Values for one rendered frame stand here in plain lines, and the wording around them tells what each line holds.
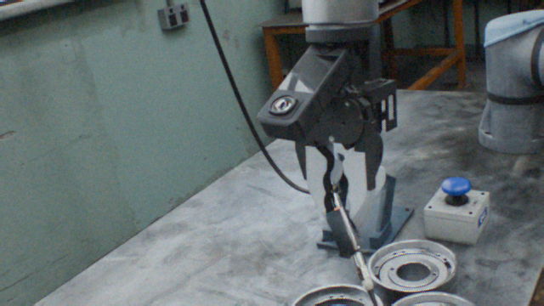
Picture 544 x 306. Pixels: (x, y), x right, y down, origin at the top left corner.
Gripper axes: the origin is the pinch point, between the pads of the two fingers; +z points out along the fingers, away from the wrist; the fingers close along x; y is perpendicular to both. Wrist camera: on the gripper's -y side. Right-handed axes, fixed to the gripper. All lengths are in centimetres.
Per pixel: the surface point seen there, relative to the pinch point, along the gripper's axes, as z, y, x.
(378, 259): 8.9, 8.5, -0.1
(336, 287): 9.2, 0.7, 1.4
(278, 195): 10.3, 23.9, 26.7
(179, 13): -17, 128, 154
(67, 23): -19, 74, 158
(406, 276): 10.9, 9.4, -3.5
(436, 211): 6.0, 19.3, -3.4
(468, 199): 5.2, 23.2, -6.5
